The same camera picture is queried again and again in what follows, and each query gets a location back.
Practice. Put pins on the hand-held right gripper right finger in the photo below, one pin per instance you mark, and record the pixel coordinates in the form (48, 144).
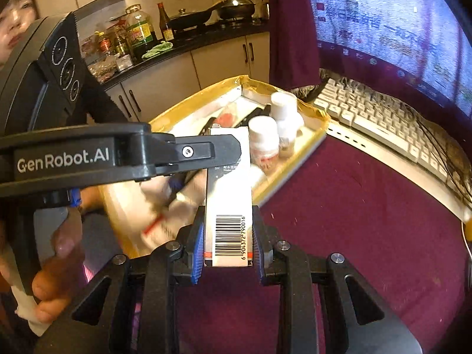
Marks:
(258, 254)

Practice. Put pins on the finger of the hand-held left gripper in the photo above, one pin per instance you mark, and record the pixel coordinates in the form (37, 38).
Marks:
(206, 155)
(176, 185)

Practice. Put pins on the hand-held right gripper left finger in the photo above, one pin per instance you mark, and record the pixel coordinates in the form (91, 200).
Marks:
(197, 254)

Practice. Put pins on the white item with red stripe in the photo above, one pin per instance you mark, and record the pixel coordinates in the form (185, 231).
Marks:
(162, 217)

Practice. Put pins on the white carton with barcode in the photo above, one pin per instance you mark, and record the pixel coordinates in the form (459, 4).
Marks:
(228, 191)

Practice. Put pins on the white foam box yellow tape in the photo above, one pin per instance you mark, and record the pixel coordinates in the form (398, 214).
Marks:
(184, 105)

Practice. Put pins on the white bottle with red print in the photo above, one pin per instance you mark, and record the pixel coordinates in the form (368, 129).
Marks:
(263, 143)

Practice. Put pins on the white bottle with text label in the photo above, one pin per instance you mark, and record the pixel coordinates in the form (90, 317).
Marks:
(287, 145)

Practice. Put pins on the large white plastic bottle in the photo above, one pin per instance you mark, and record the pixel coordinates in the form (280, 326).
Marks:
(285, 114)

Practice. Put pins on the person's left hand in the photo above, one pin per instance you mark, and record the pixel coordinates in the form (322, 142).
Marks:
(51, 287)

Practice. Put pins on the person's black top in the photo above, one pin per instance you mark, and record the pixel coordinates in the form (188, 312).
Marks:
(107, 107)

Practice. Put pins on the maroon table cloth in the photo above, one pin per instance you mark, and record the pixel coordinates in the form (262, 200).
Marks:
(350, 247)

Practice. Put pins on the cream kitchen cabinet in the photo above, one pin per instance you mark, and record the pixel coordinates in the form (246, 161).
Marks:
(221, 59)

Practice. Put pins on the black kitchen counter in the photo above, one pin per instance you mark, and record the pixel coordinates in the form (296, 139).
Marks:
(191, 40)

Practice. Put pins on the green cloth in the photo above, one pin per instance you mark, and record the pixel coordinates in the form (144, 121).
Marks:
(156, 49)

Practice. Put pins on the small yellow cap jar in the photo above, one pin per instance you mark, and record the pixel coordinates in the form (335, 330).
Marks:
(103, 42)

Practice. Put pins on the small oil bottle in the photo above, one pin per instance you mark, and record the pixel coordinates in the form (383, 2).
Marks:
(120, 40)

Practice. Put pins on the black frying pan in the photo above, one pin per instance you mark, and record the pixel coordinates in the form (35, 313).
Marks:
(191, 18)

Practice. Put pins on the dark soy sauce bottle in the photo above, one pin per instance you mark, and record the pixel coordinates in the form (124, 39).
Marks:
(166, 22)

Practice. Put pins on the large cooking oil bottle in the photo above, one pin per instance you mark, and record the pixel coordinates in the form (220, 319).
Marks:
(138, 29)

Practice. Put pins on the person's head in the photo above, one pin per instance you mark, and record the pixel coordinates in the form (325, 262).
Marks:
(14, 18)

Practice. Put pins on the steel wok with lid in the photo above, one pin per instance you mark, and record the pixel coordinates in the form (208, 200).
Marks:
(236, 7)

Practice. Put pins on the steel cup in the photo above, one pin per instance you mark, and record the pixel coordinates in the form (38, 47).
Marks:
(264, 9)

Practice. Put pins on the grey range hood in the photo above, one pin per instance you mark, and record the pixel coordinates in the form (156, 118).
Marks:
(107, 3)

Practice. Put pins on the white computer keyboard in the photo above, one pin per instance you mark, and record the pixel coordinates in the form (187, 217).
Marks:
(368, 114)

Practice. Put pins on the computer monitor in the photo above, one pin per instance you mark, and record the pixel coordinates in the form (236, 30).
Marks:
(387, 25)

